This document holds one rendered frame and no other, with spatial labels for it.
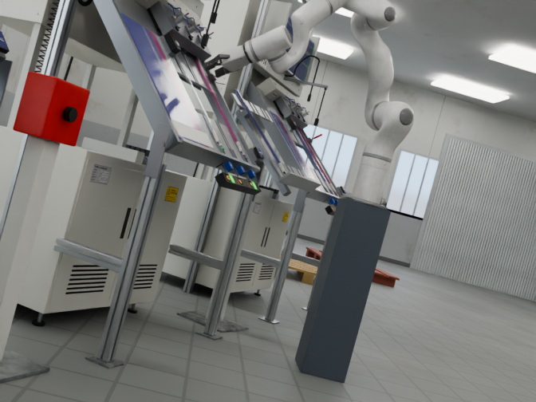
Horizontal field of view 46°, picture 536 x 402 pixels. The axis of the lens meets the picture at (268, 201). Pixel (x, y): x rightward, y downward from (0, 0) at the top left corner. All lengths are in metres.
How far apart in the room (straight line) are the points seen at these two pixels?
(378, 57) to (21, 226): 1.47
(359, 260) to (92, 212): 1.02
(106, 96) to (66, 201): 10.17
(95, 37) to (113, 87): 9.71
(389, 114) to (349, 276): 0.65
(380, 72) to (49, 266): 1.41
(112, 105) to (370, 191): 10.03
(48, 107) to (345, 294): 1.36
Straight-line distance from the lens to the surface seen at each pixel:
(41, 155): 1.76
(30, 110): 1.75
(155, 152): 1.98
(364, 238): 2.51
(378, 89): 2.59
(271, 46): 2.33
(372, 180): 2.54
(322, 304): 2.51
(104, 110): 12.31
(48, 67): 2.29
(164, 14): 2.54
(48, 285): 2.23
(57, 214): 2.22
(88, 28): 2.60
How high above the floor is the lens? 0.63
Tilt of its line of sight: level
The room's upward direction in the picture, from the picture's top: 15 degrees clockwise
